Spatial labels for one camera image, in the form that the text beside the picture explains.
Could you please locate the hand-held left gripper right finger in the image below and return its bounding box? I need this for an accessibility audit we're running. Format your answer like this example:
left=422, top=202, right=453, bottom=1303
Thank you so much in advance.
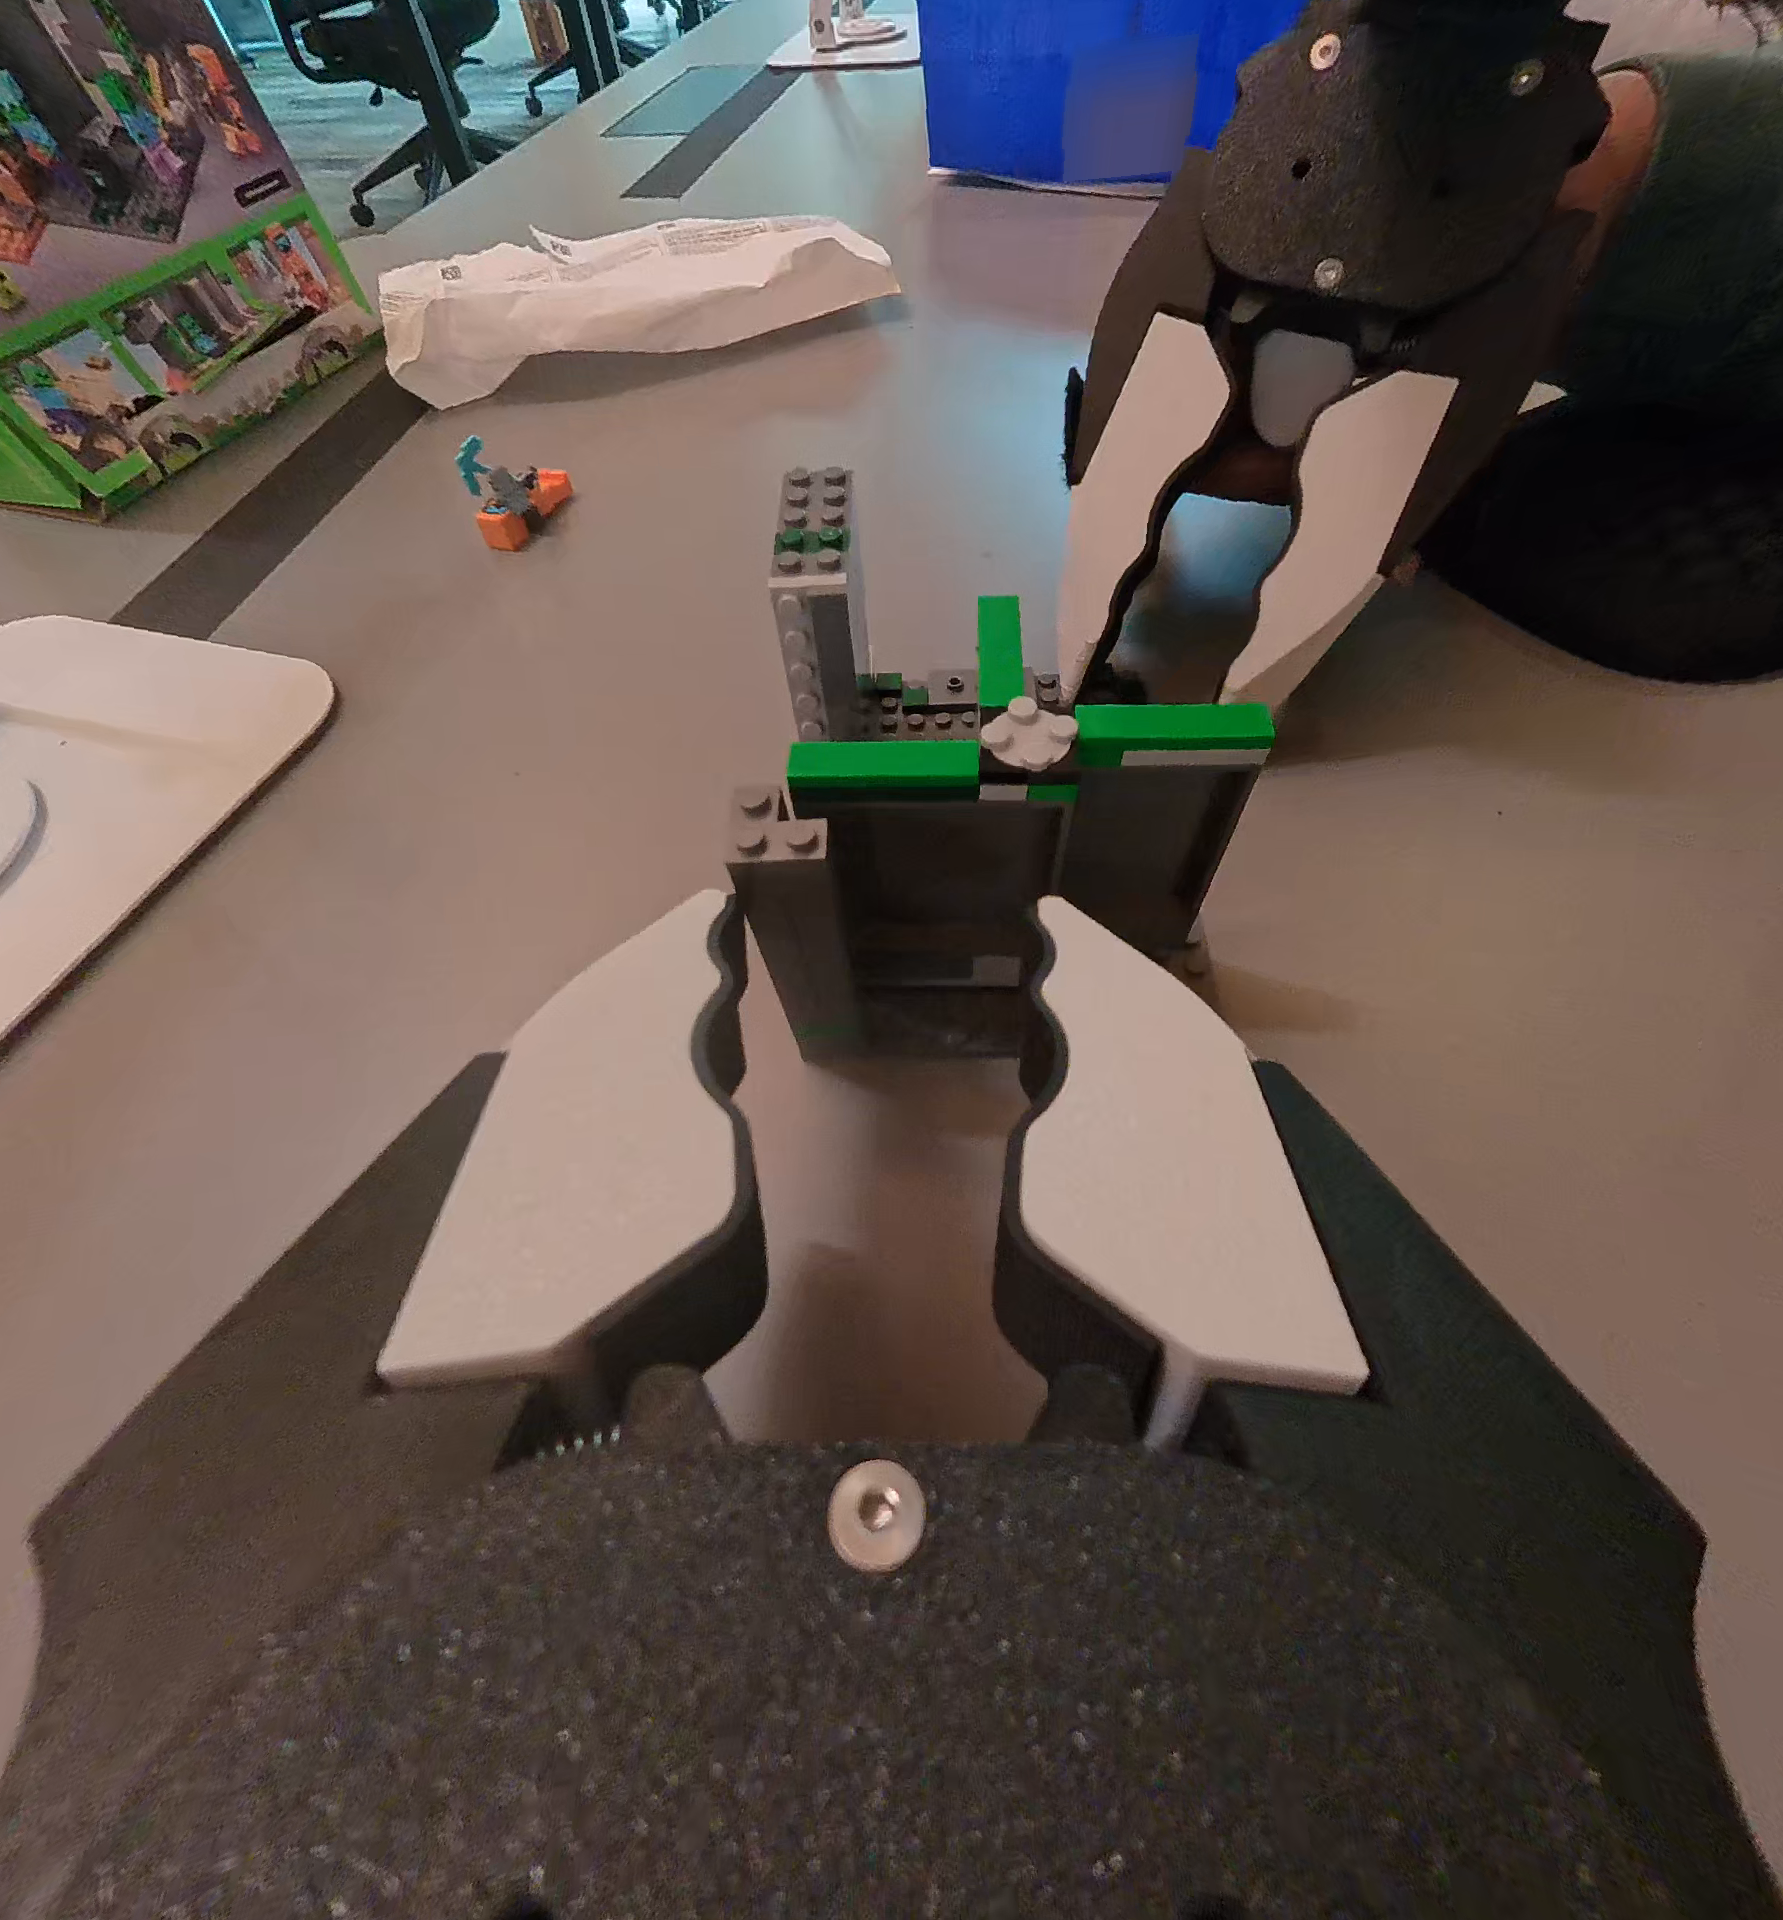
left=996, top=896, right=1372, bottom=1449

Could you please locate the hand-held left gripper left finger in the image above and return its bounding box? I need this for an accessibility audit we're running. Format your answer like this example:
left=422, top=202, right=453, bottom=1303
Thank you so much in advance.
left=375, top=889, right=766, bottom=1412

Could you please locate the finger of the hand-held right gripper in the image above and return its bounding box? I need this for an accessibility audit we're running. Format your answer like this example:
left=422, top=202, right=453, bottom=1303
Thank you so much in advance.
left=1055, top=308, right=1238, bottom=701
left=1217, top=372, right=1462, bottom=709

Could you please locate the light grey round brick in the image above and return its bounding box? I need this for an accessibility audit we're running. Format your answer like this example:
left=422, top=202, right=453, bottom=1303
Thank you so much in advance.
left=980, top=696, right=1081, bottom=776

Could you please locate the grey and green brick build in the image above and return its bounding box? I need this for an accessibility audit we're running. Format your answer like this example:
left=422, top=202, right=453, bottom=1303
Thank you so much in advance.
left=725, top=468, right=1278, bottom=1069

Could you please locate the person's right forearm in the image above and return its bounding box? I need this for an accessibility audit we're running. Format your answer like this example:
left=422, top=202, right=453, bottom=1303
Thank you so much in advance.
left=1563, top=12, right=1783, bottom=452

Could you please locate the blue box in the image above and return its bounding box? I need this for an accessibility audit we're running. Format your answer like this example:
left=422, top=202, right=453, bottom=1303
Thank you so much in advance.
left=916, top=0, right=1290, bottom=195

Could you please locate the small white stand base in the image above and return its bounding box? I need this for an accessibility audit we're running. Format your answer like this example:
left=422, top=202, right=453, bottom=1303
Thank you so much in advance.
left=765, top=0, right=923, bottom=71

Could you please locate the white paper bag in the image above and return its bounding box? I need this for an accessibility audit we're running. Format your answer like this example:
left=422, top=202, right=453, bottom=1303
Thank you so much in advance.
left=377, top=214, right=899, bottom=410

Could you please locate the white tray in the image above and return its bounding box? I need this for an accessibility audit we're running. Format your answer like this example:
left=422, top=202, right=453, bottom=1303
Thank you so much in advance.
left=0, top=616, right=337, bottom=1115

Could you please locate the small orange toy figure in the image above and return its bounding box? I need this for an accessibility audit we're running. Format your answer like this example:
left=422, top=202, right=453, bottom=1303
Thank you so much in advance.
left=452, top=435, right=577, bottom=555

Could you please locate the black office chair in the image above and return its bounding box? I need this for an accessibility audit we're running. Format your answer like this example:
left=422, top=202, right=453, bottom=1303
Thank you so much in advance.
left=264, top=0, right=535, bottom=229

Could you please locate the green printed toy box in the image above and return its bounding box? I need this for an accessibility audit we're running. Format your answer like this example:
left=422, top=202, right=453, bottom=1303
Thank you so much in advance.
left=0, top=0, right=385, bottom=522

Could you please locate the dark desk cable cover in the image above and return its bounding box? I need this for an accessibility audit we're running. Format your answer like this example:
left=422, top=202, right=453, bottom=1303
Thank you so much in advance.
left=599, top=66, right=805, bottom=202

